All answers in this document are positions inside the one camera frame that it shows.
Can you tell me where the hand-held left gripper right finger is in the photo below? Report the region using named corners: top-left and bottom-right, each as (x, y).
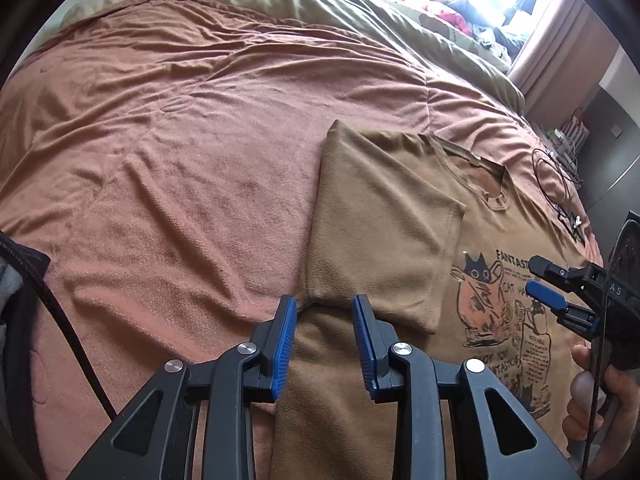
top-left (351, 294), bottom-right (583, 480)

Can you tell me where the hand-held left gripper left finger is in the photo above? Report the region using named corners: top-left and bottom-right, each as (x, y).
top-left (67, 294), bottom-right (298, 480)

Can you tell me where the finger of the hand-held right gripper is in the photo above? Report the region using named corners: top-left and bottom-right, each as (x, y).
top-left (526, 280), bottom-right (601, 335)
top-left (528, 255), bottom-right (598, 291)

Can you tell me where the tan brown towel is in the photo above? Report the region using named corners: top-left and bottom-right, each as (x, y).
top-left (272, 119), bottom-right (608, 480)

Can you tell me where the person's right hand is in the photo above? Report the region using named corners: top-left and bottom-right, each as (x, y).
top-left (562, 342), bottom-right (640, 446)

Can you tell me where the white nightstand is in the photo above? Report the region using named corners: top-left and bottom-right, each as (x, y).
top-left (547, 110), bottom-right (593, 186)

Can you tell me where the orange-brown fleece blanket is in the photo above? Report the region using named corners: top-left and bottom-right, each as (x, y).
top-left (0, 0), bottom-right (606, 480)

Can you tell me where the pink curtain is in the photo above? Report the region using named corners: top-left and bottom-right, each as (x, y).
top-left (510, 0), bottom-right (623, 126)

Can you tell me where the cream bear-print bedding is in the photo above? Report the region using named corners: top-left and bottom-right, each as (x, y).
top-left (415, 5), bottom-right (512, 73)

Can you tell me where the red plush toy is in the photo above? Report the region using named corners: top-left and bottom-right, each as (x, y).
top-left (427, 2), bottom-right (471, 36)

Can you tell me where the grey clothing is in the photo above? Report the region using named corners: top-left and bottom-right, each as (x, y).
top-left (0, 255), bottom-right (31, 441)

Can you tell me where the pale green pillow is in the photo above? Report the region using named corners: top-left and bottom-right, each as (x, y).
top-left (60, 0), bottom-right (526, 111)

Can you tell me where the coiled black cable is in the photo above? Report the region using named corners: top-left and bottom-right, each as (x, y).
top-left (531, 147), bottom-right (587, 246)

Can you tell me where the thin black cable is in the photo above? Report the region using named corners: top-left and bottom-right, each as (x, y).
top-left (579, 310), bottom-right (608, 480)

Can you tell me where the black braided cable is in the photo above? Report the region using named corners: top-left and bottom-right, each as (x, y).
top-left (0, 232), bottom-right (118, 421)

